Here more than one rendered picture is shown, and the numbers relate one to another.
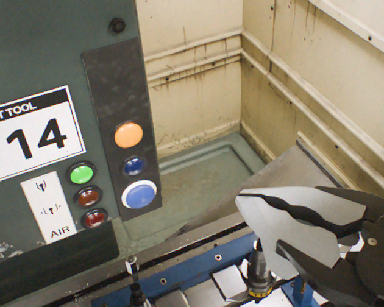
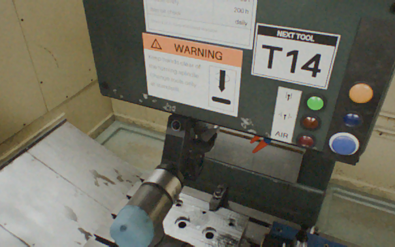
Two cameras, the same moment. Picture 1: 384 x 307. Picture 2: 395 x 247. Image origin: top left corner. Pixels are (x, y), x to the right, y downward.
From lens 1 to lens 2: 0.12 m
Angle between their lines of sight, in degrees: 37
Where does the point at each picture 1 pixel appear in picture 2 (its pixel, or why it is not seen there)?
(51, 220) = (281, 123)
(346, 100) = not seen: outside the picture
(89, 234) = (302, 204)
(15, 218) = (264, 108)
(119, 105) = (366, 67)
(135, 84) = (386, 57)
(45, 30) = not seen: outside the picture
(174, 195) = (377, 228)
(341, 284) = not seen: outside the picture
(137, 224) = (337, 225)
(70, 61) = (351, 19)
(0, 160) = (277, 65)
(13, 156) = (284, 66)
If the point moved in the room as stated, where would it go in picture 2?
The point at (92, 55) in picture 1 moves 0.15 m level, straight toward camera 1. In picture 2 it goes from (367, 21) to (323, 74)
